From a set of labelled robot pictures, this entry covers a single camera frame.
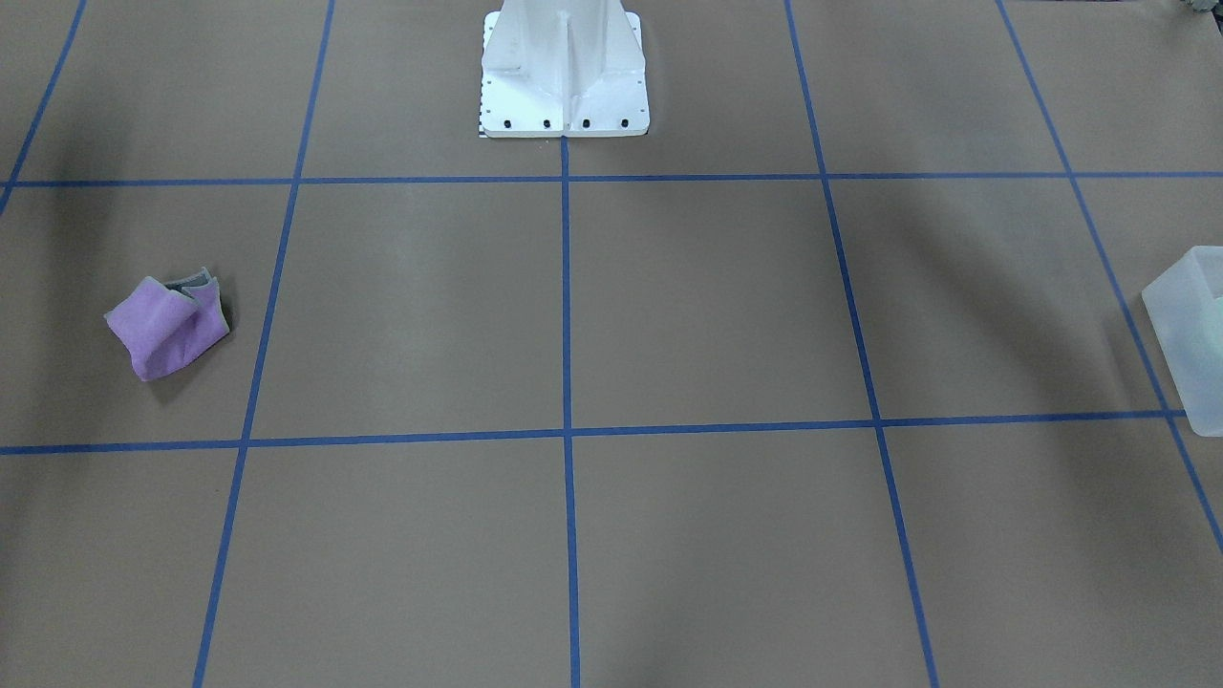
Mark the clear plastic storage box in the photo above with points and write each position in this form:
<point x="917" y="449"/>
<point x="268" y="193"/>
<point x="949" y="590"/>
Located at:
<point x="1178" y="303"/>

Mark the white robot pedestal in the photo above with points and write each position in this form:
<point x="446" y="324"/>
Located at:
<point x="563" y="69"/>

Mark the purple cloth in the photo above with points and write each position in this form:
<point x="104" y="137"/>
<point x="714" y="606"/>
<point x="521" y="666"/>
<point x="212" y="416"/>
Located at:
<point x="165" y="325"/>

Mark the mint green bowl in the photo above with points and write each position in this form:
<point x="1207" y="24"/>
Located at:
<point x="1214" y="328"/>

